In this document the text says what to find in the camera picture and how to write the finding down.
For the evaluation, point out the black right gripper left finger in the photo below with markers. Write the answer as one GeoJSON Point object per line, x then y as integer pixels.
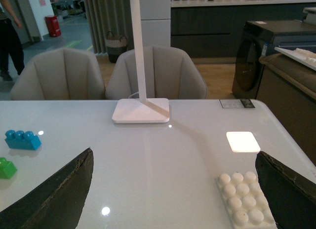
{"type": "Point", "coordinates": [57, 203]}

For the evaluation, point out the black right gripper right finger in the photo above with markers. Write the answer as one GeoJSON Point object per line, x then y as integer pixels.
{"type": "Point", "coordinates": [291, 196]}

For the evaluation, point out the white studded base plate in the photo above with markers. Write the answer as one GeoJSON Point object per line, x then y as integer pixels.
{"type": "Point", "coordinates": [245, 203]}

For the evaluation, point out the green toy brick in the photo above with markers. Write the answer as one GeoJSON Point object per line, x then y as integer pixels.
{"type": "Point", "coordinates": [7, 168]}

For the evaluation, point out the blue toy brick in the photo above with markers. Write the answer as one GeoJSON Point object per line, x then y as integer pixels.
{"type": "Point", "coordinates": [22, 140]}

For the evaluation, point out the brown covered box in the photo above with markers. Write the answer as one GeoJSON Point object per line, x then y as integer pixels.
{"type": "Point", "coordinates": [288, 88]}

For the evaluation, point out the black white table label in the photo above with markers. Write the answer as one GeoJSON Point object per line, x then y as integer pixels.
{"type": "Point", "coordinates": [236, 103]}

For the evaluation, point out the beige chair left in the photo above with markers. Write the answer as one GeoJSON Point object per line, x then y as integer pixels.
{"type": "Point", "coordinates": [60, 74]}

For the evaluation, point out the beige chair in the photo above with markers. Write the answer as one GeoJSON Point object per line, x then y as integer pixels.
{"type": "Point", "coordinates": [170, 73]}
{"type": "Point", "coordinates": [60, 74]}

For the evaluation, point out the white tray with bricks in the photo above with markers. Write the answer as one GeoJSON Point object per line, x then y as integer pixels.
{"type": "Point", "coordinates": [302, 56]}

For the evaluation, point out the dark washing machine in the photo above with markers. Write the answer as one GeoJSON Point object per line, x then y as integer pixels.
{"type": "Point", "coordinates": [259, 38]}

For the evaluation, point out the woven laundry basket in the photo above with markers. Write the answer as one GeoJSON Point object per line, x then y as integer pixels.
{"type": "Point", "coordinates": [115, 46]}

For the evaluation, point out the person in black clothes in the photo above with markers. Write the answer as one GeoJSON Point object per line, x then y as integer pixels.
{"type": "Point", "coordinates": [10, 44]}

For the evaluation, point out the beige chair right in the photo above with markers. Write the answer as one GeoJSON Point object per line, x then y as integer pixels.
{"type": "Point", "coordinates": [170, 73]}

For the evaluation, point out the dark kitchen counter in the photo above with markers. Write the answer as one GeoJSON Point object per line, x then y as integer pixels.
{"type": "Point", "coordinates": [213, 29]}

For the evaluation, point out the white drawer cabinet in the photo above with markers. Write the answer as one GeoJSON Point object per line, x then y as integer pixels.
{"type": "Point", "coordinates": [156, 22]}

